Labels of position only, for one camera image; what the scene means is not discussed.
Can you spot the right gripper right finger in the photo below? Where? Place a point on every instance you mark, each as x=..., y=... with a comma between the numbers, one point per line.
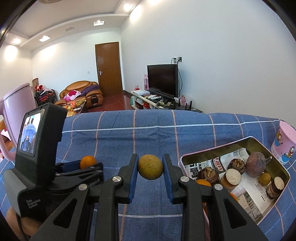
x=209, y=213

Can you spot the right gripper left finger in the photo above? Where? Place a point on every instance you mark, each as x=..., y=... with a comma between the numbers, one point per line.
x=72, y=220

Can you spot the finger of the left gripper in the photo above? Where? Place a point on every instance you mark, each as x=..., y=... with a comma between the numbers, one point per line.
x=92, y=175
x=64, y=167

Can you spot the orange tangerine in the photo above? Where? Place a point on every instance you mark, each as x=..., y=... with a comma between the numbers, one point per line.
x=203, y=182
x=87, y=161

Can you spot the black rack with clothes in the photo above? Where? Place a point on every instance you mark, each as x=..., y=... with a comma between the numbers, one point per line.
x=45, y=96

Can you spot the printed paper liner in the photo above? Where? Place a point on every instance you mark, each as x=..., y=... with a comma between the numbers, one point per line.
x=250, y=194

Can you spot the pink electric kettle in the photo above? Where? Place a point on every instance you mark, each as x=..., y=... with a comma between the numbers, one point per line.
x=14, y=106

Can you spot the wooden coffee table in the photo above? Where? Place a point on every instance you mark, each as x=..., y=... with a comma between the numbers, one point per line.
x=75, y=107

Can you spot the orange tangerine in tin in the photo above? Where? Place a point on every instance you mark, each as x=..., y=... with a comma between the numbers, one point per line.
x=203, y=182

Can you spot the dark brown mangosteen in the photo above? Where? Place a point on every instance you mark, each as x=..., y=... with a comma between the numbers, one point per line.
x=210, y=175

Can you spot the brown leather sofa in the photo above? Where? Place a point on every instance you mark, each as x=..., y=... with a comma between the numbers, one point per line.
x=82, y=90

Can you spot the small yellow-green round fruit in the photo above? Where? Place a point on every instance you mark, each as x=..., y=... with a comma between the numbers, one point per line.
x=264, y=179

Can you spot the pink metal tin box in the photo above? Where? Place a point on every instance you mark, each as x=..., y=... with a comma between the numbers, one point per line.
x=274, y=167

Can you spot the large purple round fruit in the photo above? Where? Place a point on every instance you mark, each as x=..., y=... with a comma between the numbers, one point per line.
x=256, y=163

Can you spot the white tv stand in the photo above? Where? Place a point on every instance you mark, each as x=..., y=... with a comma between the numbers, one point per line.
x=141, y=99

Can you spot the pink cartoon cup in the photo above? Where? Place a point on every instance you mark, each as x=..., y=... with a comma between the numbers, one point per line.
x=283, y=147

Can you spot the brown wooden door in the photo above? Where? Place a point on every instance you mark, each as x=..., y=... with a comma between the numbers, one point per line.
x=108, y=68

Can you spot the black flat television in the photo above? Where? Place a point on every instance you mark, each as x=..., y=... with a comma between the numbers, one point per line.
x=163, y=79

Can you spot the wall power socket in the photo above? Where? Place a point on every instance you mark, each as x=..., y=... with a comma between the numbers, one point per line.
x=177, y=60

